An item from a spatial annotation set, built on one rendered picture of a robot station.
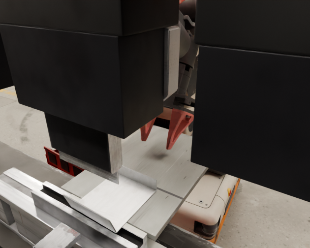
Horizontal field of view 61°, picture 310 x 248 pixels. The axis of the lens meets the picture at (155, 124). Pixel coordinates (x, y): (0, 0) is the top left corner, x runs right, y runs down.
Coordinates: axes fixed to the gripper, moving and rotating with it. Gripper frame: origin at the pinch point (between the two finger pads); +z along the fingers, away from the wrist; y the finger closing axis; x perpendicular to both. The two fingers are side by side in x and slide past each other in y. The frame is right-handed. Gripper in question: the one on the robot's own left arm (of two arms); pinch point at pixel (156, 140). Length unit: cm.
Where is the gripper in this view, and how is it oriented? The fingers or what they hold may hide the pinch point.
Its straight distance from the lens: 49.2
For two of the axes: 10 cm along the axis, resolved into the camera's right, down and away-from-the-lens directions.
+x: 4.6, 1.0, 8.8
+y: 8.5, 2.5, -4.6
